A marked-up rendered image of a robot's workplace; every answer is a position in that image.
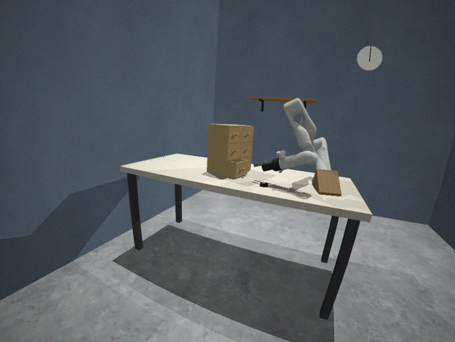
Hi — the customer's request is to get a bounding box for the small wooden chest of drawers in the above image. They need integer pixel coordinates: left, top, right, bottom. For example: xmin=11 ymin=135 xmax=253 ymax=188
xmin=207 ymin=124 xmax=254 ymax=177

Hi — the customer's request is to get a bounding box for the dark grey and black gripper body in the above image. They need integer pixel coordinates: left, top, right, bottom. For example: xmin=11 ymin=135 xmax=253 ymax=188
xmin=262 ymin=150 xmax=290 ymax=172

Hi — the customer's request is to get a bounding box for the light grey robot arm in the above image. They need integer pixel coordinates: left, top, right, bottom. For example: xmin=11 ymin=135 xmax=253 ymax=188
xmin=283 ymin=98 xmax=331 ymax=170

